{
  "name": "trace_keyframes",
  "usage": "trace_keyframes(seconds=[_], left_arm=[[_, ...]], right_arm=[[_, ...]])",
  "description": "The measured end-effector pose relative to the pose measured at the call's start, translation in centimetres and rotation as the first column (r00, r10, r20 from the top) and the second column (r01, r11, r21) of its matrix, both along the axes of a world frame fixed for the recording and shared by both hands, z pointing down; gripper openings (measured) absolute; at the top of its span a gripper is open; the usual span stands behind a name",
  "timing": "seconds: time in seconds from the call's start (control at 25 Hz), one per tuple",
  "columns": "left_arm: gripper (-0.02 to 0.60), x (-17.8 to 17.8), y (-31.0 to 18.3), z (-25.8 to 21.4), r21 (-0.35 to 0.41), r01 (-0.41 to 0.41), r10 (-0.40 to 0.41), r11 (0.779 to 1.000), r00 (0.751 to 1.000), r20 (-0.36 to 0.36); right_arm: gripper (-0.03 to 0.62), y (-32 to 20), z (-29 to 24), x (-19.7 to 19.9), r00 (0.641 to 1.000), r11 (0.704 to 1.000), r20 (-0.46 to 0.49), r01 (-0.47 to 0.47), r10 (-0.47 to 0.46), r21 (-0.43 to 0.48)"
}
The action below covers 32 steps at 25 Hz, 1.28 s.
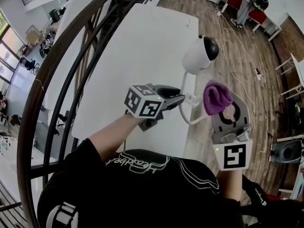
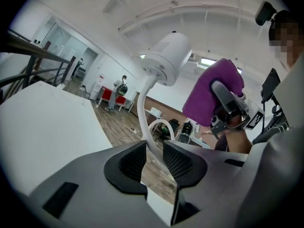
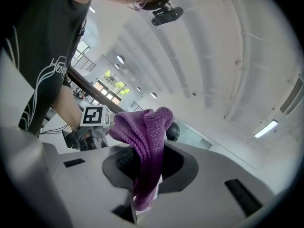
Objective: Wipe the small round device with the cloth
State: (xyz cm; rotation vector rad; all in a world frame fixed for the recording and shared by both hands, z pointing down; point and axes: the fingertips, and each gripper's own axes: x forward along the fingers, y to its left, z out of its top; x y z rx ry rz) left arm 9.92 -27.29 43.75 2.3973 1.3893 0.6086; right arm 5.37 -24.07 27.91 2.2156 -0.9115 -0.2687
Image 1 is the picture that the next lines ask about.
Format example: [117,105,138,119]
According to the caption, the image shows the white frame table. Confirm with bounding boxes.
[275,52,304,100]

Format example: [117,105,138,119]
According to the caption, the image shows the black bag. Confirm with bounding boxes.
[49,8,60,22]

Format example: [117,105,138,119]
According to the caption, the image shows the person's left forearm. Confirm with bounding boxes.
[89,113,143,162]

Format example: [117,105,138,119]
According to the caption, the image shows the white floor cable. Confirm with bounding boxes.
[215,5,266,152]

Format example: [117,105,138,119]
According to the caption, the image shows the purple cloth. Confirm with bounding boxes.
[203,80,233,116]

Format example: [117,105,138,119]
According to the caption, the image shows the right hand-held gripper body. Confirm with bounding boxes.
[211,123,253,172]

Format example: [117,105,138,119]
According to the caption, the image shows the black printed t-shirt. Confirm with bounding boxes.
[37,138,243,228]

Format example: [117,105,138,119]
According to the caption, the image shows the black logo bag strap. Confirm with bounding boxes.
[241,174,304,228]

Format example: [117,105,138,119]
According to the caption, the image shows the grey oval device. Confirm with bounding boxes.
[270,140,304,164]

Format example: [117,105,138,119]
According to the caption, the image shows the stacked cardboard boxes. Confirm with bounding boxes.
[25,25,41,46]

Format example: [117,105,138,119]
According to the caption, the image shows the black backpack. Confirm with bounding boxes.
[251,0,270,11]

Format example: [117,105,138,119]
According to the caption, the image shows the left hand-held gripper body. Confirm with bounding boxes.
[123,84,168,133]

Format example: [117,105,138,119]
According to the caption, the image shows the person's right forearm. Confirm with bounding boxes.
[216,170,243,201]

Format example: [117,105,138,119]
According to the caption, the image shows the white power strip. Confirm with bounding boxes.
[254,67,267,83]

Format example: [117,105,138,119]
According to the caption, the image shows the white dome camera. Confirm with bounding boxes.
[181,35,219,75]

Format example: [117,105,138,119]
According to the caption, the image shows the black curved metal railing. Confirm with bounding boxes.
[16,0,167,228]

